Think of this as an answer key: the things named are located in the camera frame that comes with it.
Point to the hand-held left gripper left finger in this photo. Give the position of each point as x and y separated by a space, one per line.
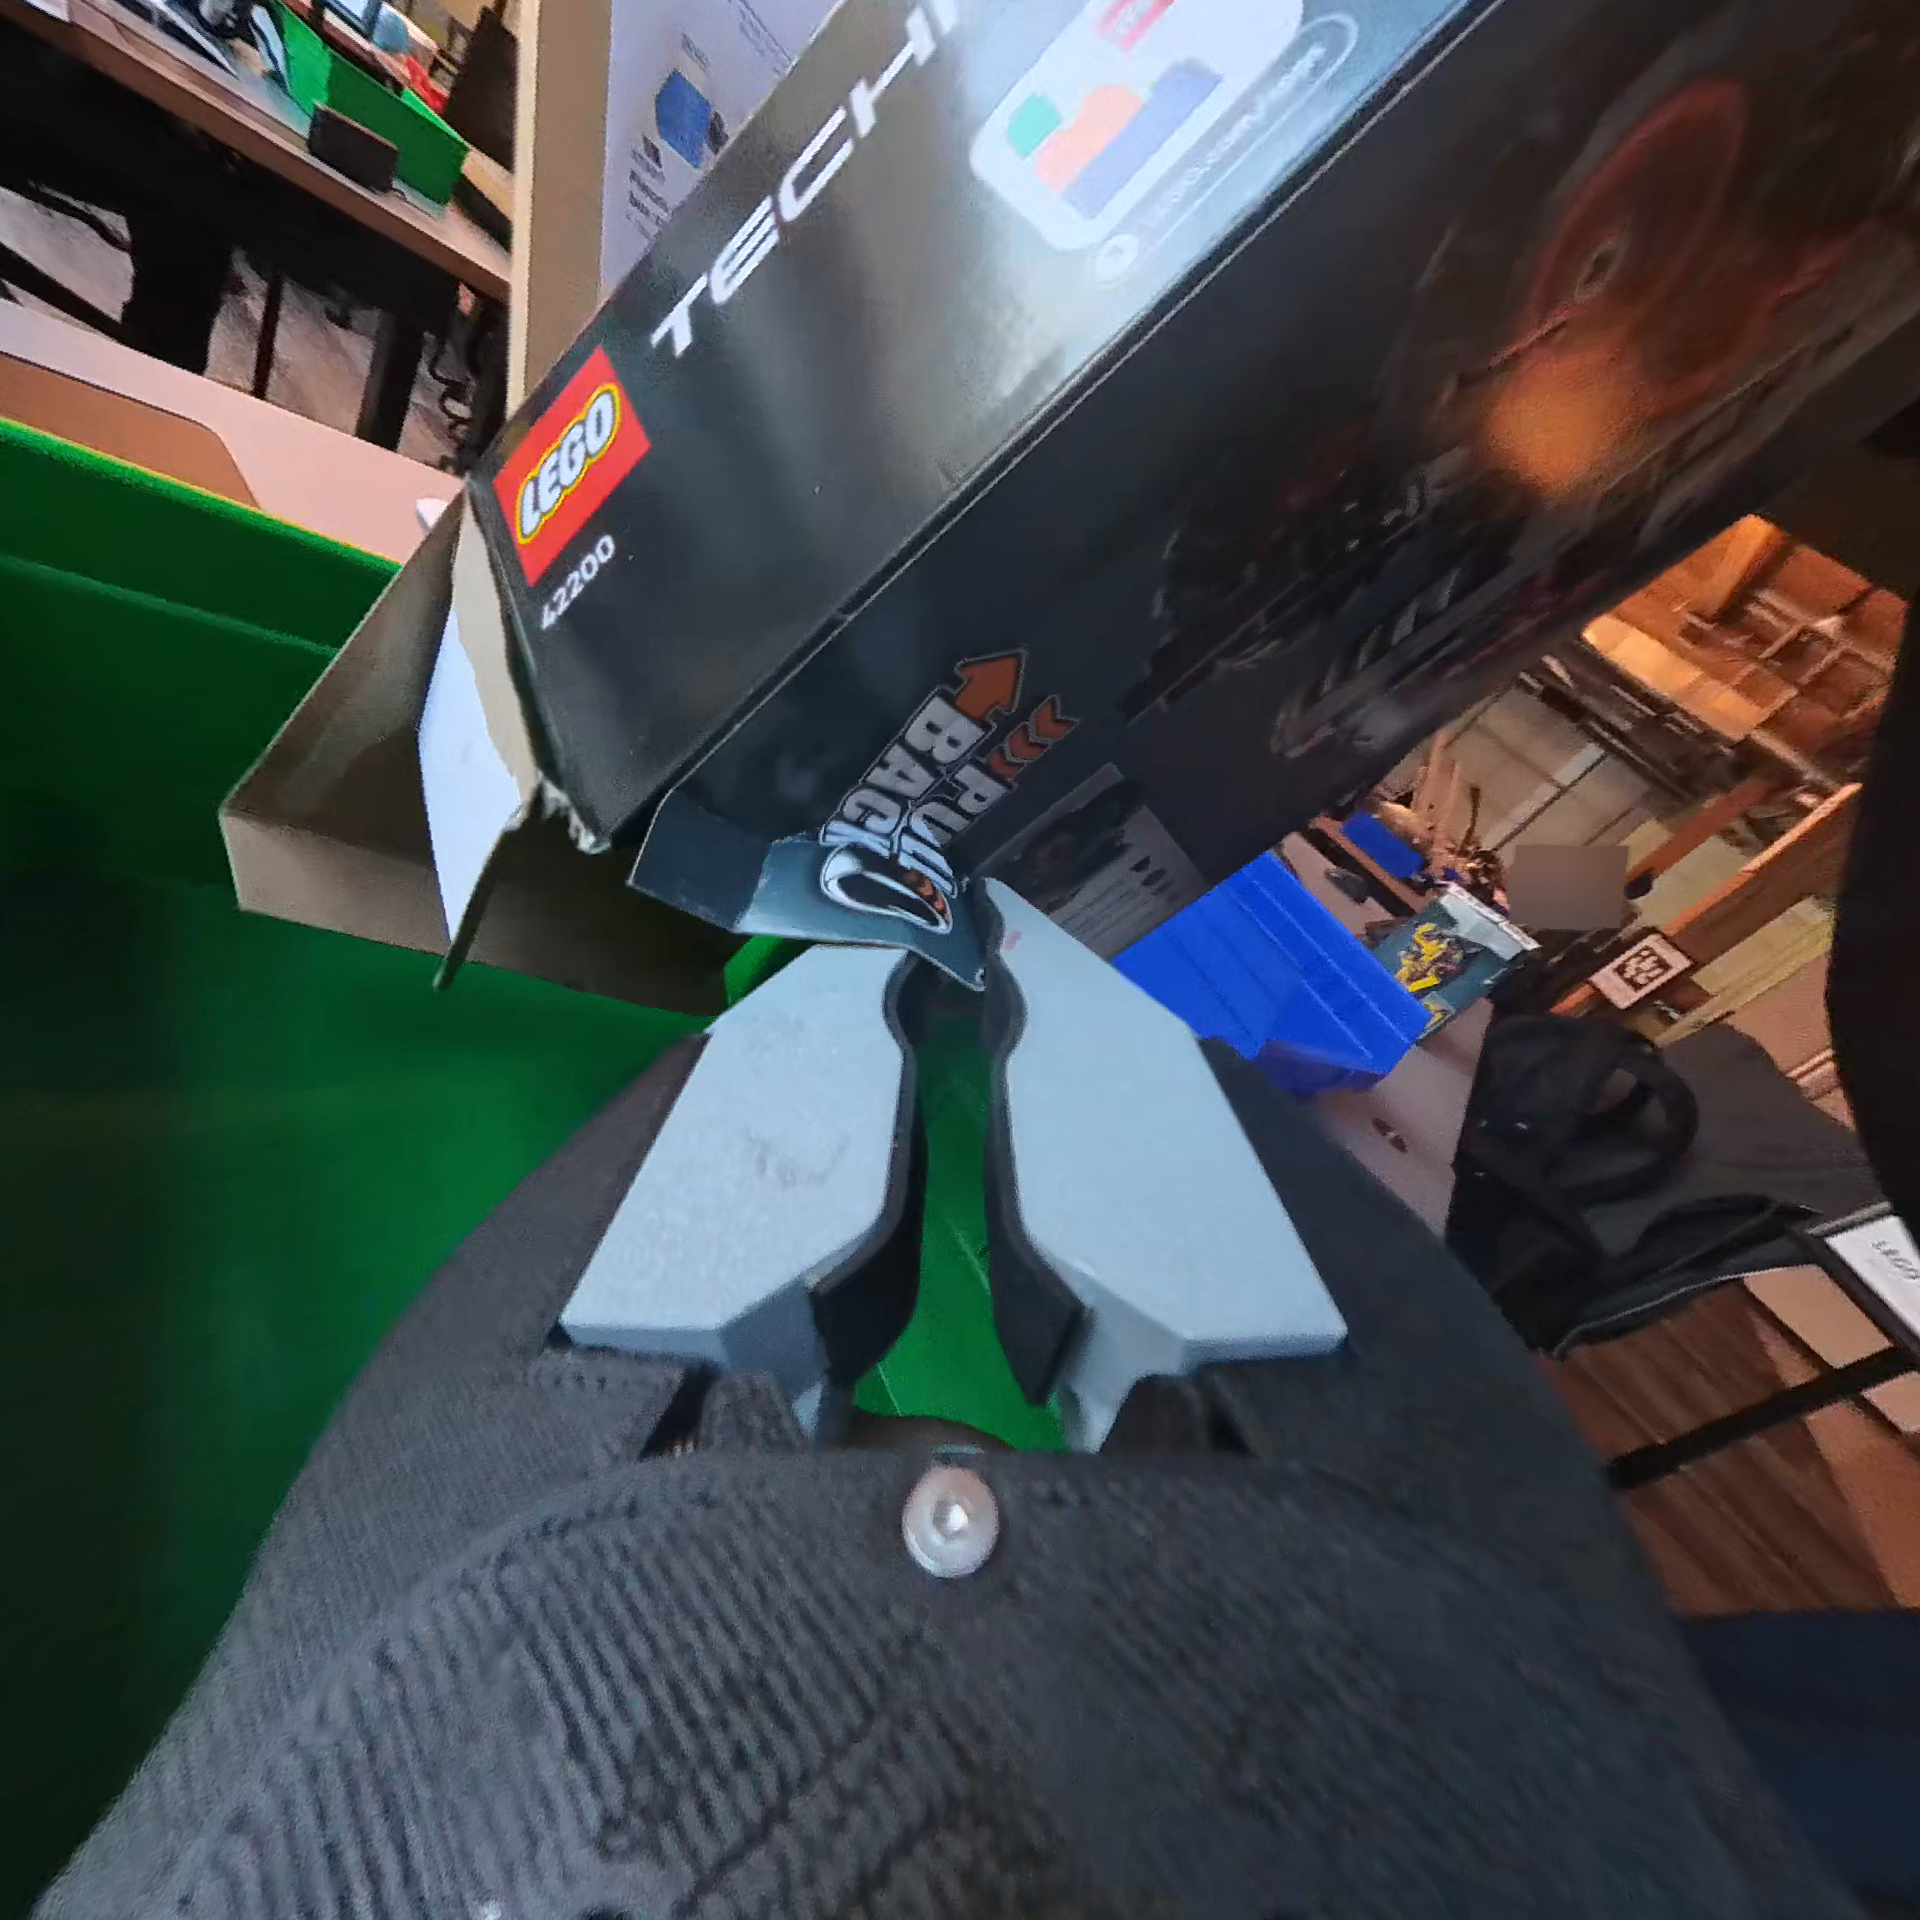
735 1172

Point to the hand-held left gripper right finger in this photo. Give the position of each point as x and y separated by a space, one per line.
1155 1186

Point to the black lego set box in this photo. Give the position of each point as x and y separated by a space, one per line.
931 451

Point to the stack of blue plastic bins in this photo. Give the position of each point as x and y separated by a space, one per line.
1277 975

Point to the yellow printed toy box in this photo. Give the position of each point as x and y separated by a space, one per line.
1449 954

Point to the black backpack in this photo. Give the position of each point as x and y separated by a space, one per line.
1577 1142

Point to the large green plastic bin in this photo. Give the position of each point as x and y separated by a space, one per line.
226 1050

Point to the black and white marker tag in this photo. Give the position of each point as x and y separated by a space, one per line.
1643 971

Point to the white instruction sheet sign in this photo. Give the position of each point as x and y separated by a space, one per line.
676 149

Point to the wooden desk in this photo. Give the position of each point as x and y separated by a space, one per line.
226 136

